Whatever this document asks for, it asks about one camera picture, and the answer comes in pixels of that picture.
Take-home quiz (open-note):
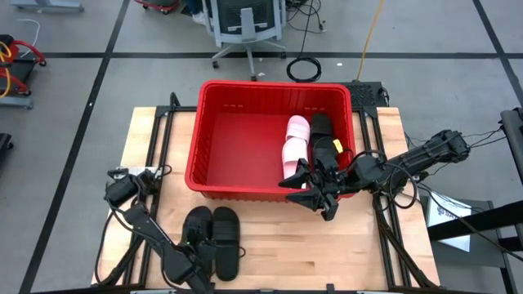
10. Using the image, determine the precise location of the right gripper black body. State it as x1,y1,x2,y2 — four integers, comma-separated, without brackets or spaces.
308,157,361,204

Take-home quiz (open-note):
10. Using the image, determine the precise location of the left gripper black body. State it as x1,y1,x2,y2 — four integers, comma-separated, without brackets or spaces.
163,244,216,294

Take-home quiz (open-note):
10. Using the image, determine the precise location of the red wheeled dolly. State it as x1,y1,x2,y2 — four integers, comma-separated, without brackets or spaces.
133,0,181,16

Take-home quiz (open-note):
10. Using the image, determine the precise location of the black metal beam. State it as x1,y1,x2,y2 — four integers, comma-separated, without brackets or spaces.
427,199,523,243

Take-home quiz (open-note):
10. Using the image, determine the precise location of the grey office chair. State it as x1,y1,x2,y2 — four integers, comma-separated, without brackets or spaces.
199,0,288,82

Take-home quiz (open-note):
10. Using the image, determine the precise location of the pink slide sandal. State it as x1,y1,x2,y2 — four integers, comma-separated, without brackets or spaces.
280,136,311,183
284,114,311,144

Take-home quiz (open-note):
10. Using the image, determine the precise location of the coiled black cable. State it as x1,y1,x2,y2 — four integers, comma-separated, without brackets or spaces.
284,0,324,84

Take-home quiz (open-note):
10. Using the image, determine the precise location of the yellow floor cable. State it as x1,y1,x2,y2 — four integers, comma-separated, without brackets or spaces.
356,0,386,82

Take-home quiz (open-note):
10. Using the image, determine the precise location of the black side equipment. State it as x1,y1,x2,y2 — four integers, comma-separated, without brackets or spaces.
500,107,523,185

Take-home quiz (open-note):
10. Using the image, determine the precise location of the grey cabinet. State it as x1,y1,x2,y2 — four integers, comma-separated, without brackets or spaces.
419,194,510,270

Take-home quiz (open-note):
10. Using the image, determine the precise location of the white printed paper sheet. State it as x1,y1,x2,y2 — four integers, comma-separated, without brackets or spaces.
426,191,474,253

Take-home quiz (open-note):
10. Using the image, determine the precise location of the red plastic bin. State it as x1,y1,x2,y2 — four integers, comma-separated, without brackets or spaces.
184,79,360,203

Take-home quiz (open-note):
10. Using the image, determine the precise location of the black perforated controller box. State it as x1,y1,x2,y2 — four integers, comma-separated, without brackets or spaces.
345,81,388,109

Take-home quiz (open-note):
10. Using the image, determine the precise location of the person's leg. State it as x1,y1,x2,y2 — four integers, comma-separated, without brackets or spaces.
186,0,210,26

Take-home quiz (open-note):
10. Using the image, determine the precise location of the grey metal floor foot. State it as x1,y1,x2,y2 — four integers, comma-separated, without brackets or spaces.
0,96,34,110
10,0,86,13

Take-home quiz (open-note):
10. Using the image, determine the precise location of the black slide sandal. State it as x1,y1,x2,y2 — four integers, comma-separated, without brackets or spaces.
211,206,242,283
312,135,342,172
310,113,335,142
181,205,214,283

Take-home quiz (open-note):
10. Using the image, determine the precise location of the black aluminium table frame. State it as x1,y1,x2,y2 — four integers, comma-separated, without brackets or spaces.
30,91,491,294

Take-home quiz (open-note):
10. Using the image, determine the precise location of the red cart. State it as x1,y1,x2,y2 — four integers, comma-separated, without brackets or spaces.
0,34,47,99

